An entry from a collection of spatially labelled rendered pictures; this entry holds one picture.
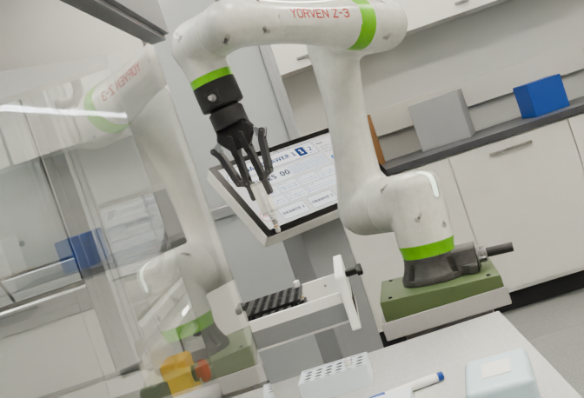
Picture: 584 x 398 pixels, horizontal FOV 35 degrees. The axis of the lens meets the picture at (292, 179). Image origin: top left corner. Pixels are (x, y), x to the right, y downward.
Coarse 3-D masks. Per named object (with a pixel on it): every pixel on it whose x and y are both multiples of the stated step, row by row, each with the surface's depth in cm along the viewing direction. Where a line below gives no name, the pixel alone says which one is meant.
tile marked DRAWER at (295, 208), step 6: (294, 204) 274; (300, 204) 275; (306, 204) 275; (282, 210) 271; (288, 210) 272; (294, 210) 272; (300, 210) 273; (306, 210) 274; (288, 216) 270; (294, 216) 271
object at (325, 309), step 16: (304, 288) 203; (320, 288) 203; (336, 288) 203; (304, 304) 179; (320, 304) 179; (336, 304) 179; (256, 320) 180; (272, 320) 179; (288, 320) 179; (304, 320) 179; (320, 320) 179; (336, 320) 179; (256, 336) 179; (272, 336) 179; (288, 336) 179; (304, 336) 179
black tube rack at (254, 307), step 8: (264, 296) 201; (272, 296) 198; (280, 296) 193; (288, 296) 190; (248, 304) 198; (256, 304) 194; (264, 304) 190; (272, 304) 187; (280, 304) 184; (288, 304) 183; (296, 304) 191; (248, 312) 187; (256, 312) 184; (264, 312) 183; (272, 312) 195
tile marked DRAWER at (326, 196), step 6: (324, 192) 281; (330, 192) 281; (306, 198) 277; (312, 198) 278; (318, 198) 278; (324, 198) 279; (330, 198) 279; (336, 198) 280; (312, 204) 276; (318, 204) 276; (324, 204) 277
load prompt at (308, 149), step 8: (304, 144) 295; (312, 144) 296; (280, 152) 290; (288, 152) 291; (296, 152) 292; (304, 152) 292; (312, 152) 293; (272, 160) 287; (280, 160) 287; (288, 160) 288; (248, 168) 282
